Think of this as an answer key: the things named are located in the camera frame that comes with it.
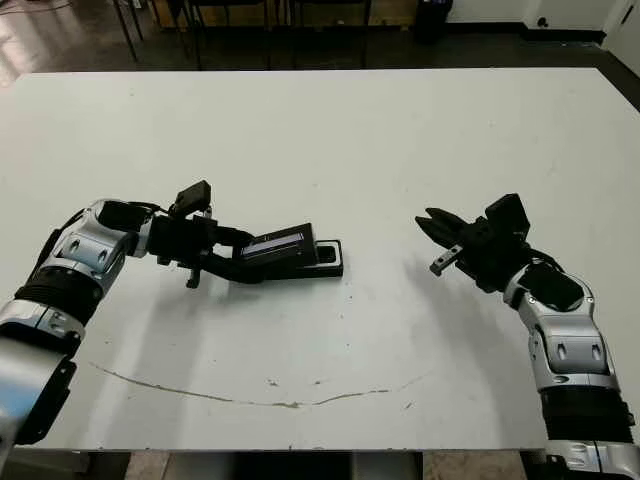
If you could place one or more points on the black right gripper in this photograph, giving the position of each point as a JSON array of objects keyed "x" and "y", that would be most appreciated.
[{"x": 492, "y": 262}]

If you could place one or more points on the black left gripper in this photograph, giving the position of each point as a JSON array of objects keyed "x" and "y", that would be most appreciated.
[{"x": 180, "y": 242}]

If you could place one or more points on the black box lid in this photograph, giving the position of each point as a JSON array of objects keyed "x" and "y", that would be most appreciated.
[{"x": 280, "y": 245}]

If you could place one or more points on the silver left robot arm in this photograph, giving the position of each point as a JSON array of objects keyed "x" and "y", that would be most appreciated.
[{"x": 75, "y": 260}]

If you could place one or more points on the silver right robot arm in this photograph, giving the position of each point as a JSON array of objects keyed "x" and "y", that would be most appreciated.
[{"x": 570, "y": 345}]

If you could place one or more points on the black box base white insert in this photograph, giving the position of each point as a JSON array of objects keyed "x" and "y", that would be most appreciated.
[{"x": 325, "y": 271}]

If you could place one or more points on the black trash bin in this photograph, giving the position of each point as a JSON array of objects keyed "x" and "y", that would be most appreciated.
[{"x": 434, "y": 20}]

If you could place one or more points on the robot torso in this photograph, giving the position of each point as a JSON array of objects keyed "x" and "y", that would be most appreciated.
[{"x": 292, "y": 467}]

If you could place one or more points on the black round door stop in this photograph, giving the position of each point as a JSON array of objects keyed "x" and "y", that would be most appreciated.
[{"x": 542, "y": 22}]

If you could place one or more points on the white door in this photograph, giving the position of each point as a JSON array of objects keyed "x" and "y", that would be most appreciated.
[{"x": 622, "y": 25}]

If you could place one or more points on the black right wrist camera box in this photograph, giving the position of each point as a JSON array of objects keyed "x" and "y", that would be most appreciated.
[{"x": 507, "y": 215}]

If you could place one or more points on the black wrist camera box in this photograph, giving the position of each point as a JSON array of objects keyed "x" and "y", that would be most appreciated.
[
  {"x": 507, "y": 215},
  {"x": 192, "y": 199}
]

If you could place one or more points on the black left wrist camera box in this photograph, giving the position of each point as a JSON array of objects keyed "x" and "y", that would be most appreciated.
[{"x": 192, "y": 199}]

